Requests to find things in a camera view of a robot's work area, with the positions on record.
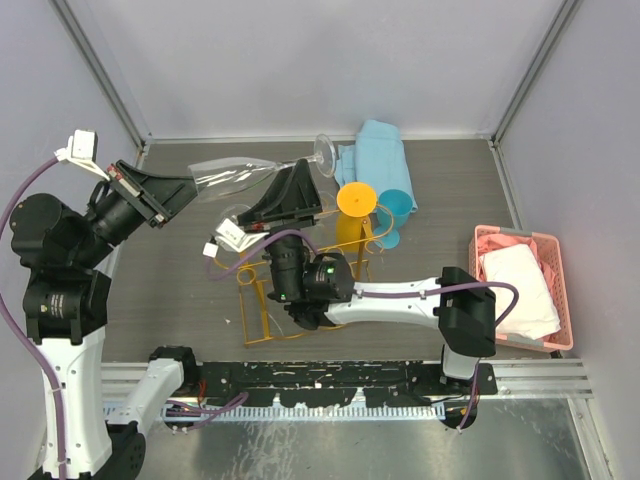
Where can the pink plastic basket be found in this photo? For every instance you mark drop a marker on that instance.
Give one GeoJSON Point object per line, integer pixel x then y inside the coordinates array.
{"type": "Point", "coordinates": [549, 253]}

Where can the white cloth in basket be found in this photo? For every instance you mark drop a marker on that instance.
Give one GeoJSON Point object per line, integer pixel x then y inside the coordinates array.
{"type": "Point", "coordinates": [534, 315]}

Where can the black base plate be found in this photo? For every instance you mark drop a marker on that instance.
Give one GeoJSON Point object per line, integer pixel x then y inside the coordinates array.
{"type": "Point", "coordinates": [323, 384]}

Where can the orange plastic wine glass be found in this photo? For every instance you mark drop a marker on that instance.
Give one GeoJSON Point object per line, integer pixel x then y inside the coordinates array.
{"type": "Point", "coordinates": [356, 201]}

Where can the clear flute glass back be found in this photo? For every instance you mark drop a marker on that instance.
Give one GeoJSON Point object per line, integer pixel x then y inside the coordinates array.
{"type": "Point", "coordinates": [328, 202]}

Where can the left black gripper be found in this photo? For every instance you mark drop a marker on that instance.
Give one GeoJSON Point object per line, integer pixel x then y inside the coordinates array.
{"type": "Point", "coordinates": [161, 195]}

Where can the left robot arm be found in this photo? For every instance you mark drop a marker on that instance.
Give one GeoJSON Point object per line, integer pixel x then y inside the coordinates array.
{"type": "Point", "coordinates": [65, 308]}

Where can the clear flute glass front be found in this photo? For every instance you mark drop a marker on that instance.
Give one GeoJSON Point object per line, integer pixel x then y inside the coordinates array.
{"type": "Point", "coordinates": [232, 212]}

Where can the clear flute glass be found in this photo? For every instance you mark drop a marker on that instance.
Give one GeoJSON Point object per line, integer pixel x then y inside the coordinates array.
{"type": "Point", "coordinates": [232, 212]}
{"type": "Point", "coordinates": [328, 202]}
{"type": "Point", "coordinates": [220, 178]}

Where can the light blue folded cloth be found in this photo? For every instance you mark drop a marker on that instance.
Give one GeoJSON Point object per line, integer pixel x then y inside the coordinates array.
{"type": "Point", "coordinates": [377, 158]}

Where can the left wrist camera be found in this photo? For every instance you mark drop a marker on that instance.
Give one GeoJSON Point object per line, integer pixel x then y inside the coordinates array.
{"type": "Point", "coordinates": [81, 151]}

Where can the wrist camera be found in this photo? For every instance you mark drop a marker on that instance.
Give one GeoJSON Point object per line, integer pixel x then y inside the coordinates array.
{"type": "Point", "coordinates": [81, 151]}
{"type": "Point", "coordinates": [231, 238]}

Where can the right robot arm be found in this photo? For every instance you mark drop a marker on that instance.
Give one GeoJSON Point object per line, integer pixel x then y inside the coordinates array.
{"type": "Point", "coordinates": [319, 289]}

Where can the gold wire glass rack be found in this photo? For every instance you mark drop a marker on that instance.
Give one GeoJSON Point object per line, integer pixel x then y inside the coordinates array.
{"type": "Point", "coordinates": [258, 323]}

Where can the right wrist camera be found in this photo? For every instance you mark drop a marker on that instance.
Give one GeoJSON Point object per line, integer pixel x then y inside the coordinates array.
{"type": "Point", "coordinates": [231, 238]}

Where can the blue plastic wine glass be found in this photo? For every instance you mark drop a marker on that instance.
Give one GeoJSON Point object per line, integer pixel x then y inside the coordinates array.
{"type": "Point", "coordinates": [394, 209]}

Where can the slotted cable duct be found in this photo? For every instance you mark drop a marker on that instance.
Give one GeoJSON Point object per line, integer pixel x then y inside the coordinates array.
{"type": "Point", "coordinates": [355, 412]}

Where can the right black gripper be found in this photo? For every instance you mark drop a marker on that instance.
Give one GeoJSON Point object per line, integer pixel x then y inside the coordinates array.
{"type": "Point", "coordinates": [292, 201]}

